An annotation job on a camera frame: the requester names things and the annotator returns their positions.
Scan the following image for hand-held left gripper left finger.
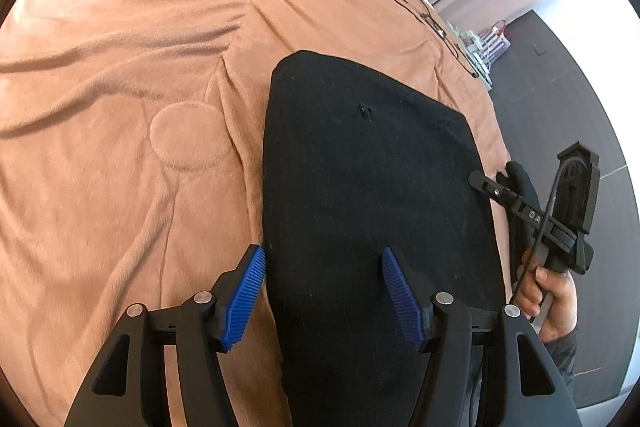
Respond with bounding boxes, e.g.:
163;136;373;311
65;244;267;427

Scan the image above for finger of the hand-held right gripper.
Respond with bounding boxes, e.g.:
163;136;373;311
468;171;548;233
495;161;541;210

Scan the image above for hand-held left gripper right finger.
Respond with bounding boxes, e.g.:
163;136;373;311
381;247;583;427

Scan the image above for black pants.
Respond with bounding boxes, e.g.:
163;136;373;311
261;50;506;427

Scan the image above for person's right forearm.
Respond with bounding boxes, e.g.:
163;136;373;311
542;327;582;410

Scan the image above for person's right hand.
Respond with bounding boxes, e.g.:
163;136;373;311
510;252;580;343

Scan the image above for white nightstand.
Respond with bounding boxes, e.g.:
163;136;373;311
462;44;496;94

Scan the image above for white desk organizer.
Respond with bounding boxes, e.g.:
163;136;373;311
477;20;512;60

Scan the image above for orange plush blanket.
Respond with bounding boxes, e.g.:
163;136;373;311
0;0;516;427

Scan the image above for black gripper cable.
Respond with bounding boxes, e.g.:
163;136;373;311
509;156;576;305

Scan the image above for thin black cable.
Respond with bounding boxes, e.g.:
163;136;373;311
364;0;482;81

